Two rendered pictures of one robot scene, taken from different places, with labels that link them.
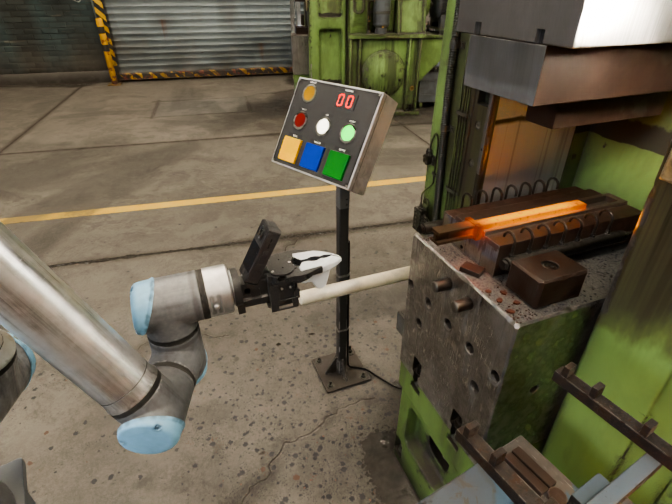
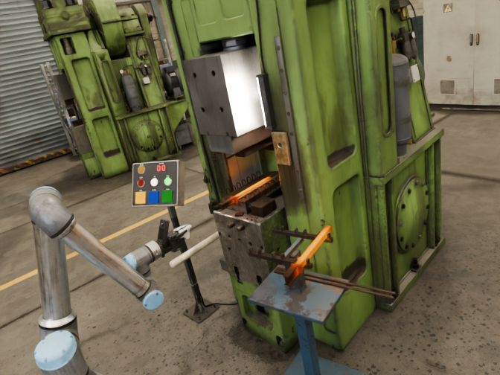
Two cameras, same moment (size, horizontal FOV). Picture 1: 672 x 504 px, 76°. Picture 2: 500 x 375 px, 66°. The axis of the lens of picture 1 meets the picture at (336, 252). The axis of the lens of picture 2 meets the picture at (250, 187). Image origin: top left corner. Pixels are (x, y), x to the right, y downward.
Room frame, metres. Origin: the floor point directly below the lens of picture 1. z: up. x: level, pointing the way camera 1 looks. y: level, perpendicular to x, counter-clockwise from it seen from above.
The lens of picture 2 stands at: (-1.08, 0.30, 1.85)
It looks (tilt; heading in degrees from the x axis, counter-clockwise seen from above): 22 degrees down; 340
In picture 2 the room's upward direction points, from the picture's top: 12 degrees counter-clockwise
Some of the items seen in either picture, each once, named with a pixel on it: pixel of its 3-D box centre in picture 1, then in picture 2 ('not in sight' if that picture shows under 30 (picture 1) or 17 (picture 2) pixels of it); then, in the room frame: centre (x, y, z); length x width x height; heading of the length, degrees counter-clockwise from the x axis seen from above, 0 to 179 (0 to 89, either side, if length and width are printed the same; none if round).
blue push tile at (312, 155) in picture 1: (312, 157); (154, 197); (1.25, 0.07, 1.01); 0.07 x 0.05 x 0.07; 46
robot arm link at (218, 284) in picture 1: (220, 291); (153, 251); (0.62, 0.21, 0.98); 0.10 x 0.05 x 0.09; 21
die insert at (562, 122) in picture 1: (598, 102); (257, 143); (0.92, -0.54, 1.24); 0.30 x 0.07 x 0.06; 111
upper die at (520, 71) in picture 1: (585, 61); (246, 132); (0.93, -0.49, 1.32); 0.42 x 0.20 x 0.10; 111
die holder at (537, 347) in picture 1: (533, 319); (273, 228); (0.88, -0.52, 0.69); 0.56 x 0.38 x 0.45; 111
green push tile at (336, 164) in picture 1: (336, 165); (167, 196); (1.18, 0.00, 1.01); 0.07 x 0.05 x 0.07; 46
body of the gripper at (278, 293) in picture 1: (265, 283); (167, 243); (0.65, 0.13, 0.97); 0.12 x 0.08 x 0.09; 111
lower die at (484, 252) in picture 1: (540, 222); (257, 189); (0.93, -0.49, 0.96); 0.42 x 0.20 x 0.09; 111
